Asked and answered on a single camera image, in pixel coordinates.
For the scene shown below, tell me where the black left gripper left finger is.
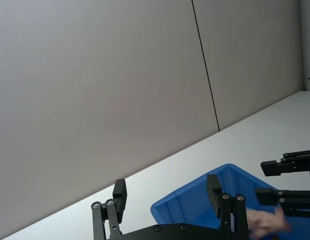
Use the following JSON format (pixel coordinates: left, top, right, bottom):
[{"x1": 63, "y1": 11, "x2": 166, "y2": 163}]
[{"x1": 91, "y1": 178, "x2": 127, "y2": 240}]

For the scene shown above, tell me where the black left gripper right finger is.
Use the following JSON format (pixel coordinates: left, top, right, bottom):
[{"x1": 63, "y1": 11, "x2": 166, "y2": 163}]
[{"x1": 206, "y1": 174, "x2": 249, "y2": 235}]

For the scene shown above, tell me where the blue plastic bin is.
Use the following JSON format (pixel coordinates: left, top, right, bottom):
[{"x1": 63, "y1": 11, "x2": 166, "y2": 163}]
[{"x1": 150, "y1": 163, "x2": 310, "y2": 240}]

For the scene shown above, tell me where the pale pink crumpled object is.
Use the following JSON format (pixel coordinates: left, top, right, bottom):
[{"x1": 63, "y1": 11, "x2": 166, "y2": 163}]
[{"x1": 246, "y1": 206, "x2": 293, "y2": 238}]

